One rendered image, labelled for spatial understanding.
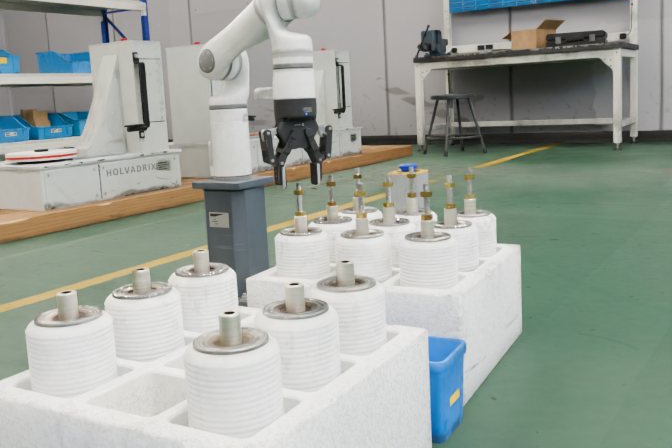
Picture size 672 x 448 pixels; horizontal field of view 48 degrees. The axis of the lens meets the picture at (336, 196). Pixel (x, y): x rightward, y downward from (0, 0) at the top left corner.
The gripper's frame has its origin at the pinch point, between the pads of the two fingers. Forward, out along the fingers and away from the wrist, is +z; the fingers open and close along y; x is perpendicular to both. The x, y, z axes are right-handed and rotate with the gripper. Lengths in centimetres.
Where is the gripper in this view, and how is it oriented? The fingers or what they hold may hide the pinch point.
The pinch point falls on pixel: (298, 179)
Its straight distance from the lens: 132.7
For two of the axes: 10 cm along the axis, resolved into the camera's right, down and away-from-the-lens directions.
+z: 0.4, 9.9, 1.4
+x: -5.5, -0.9, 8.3
